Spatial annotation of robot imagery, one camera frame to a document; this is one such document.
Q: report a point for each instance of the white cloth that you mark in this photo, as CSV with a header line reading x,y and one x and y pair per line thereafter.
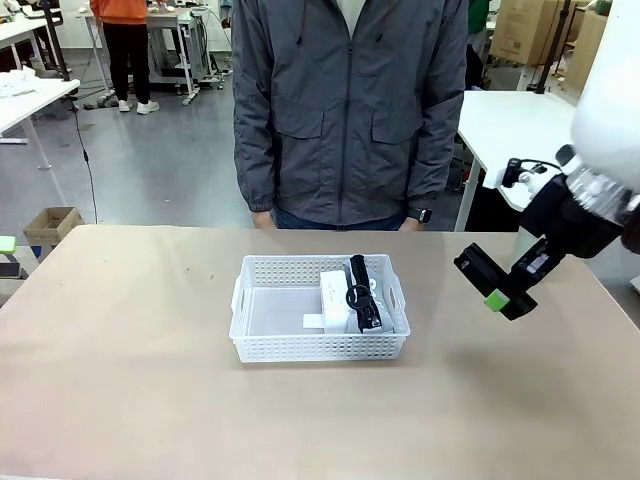
x,y
17,85

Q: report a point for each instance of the person in green top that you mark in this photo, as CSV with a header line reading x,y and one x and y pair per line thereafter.
x,y
479,15

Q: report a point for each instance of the open cardboard box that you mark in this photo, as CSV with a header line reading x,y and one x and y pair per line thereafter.
x,y
45,232

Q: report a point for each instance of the black smartwatch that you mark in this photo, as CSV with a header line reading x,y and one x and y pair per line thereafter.
x,y
424,215

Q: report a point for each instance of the black block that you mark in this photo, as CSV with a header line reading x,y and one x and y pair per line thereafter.
x,y
11,266

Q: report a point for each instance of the white rectangular box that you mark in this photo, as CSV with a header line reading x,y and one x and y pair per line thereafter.
x,y
334,305

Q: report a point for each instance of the person's left hand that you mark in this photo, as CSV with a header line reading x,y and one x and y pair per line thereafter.
x,y
413,226

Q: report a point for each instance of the small white paper card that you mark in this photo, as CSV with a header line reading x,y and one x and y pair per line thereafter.
x,y
313,321

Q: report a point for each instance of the green flat object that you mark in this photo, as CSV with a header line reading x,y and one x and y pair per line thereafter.
x,y
7,243

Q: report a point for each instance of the white table with cloth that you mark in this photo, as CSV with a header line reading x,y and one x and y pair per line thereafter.
x,y
30,100

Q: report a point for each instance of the large cardboard box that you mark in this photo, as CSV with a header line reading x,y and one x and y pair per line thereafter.
x,y
525,30

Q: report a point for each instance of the white perforated plastic basket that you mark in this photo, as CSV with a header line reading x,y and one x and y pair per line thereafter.
x,y
280,350

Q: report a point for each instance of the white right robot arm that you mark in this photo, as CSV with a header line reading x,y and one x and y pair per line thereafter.
x,y
615,75

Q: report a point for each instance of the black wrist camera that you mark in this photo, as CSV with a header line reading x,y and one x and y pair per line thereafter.
x,y
511,172

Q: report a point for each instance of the tall cardboard box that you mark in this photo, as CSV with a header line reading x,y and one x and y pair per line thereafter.
x,y
587,50

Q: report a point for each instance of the person's left forearm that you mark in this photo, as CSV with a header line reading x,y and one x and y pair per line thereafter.
x,y
437,170

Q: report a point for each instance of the person in grey jacket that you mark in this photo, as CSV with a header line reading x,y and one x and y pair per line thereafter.
x,y
350,125

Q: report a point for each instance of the white empty table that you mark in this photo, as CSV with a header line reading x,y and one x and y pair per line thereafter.
x,y
500,120

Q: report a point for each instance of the person's right hand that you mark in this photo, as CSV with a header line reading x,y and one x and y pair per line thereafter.
x,y
263,221

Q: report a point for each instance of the person's right forearm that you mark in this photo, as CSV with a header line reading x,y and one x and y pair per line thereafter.
x,y
255,175

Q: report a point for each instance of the white background desk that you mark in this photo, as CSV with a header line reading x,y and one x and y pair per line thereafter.
x,y
15,30

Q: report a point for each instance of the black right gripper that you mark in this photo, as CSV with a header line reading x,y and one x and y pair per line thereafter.
x,y
570,225

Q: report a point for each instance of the person in orange top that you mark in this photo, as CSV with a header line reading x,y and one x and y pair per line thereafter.
x,y
127,50

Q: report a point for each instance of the black slanted stand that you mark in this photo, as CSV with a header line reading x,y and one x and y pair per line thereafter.
x,y
555,45

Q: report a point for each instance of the grey workshop table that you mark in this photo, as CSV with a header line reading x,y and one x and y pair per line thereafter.
x,y
165,20

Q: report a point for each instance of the black pole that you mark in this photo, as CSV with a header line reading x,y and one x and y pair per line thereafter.
x,y
56,45

